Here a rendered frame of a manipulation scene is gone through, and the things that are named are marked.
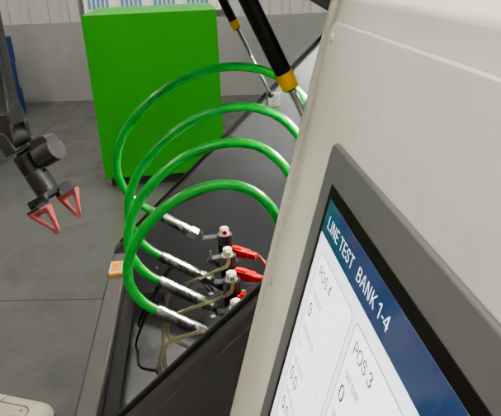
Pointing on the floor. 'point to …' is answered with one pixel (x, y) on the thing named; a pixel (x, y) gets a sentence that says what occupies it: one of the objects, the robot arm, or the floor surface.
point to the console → (413, 150)
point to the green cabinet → (152, 80)
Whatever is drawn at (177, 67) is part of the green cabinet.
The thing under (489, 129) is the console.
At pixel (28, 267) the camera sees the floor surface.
